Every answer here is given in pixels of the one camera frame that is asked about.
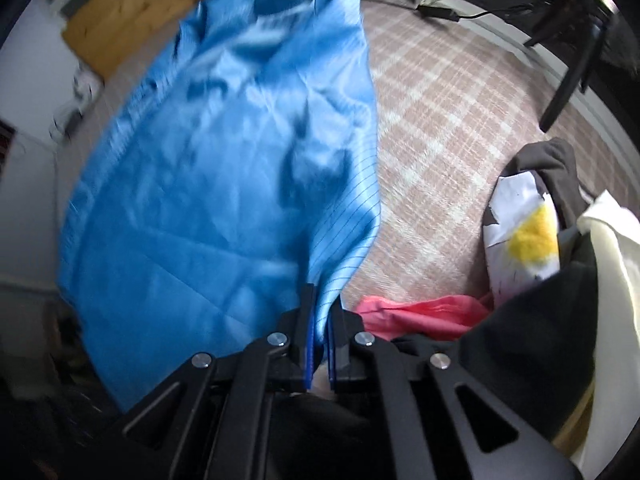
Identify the blue striped garment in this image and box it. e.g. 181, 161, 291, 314
58, 0, 381, 411

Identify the black garment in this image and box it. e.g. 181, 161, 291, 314
393, 235, 598, 456

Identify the pink red garment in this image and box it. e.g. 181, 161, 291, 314
354, 292, 494, 341

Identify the white and yellow garment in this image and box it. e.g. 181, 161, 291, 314
482, 171, 560, 307

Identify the cream white garment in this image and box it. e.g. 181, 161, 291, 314
570, 192, 639, 479

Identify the dark grey garment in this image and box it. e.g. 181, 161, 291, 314
482, 138, 587, 240

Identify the plaid bed sheet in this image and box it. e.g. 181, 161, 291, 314
49, 0, 640, 311

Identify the wooden bed headboard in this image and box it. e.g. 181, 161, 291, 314
62, 0, 194, 80

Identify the black power cable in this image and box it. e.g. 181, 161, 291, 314
359, 0, 551, 24

